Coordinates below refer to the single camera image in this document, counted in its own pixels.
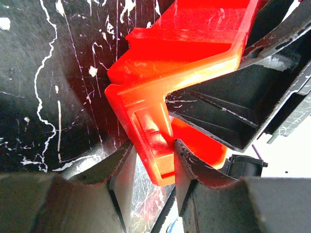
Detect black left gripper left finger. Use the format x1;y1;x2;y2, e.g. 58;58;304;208
0;142;136;233

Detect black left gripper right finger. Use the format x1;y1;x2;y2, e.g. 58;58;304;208
174;139;311;233

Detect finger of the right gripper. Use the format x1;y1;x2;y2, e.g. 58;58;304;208
240;0;311;68
166;43;311;151

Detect red plastic card tray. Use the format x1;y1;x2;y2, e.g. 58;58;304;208
105;0;264;186

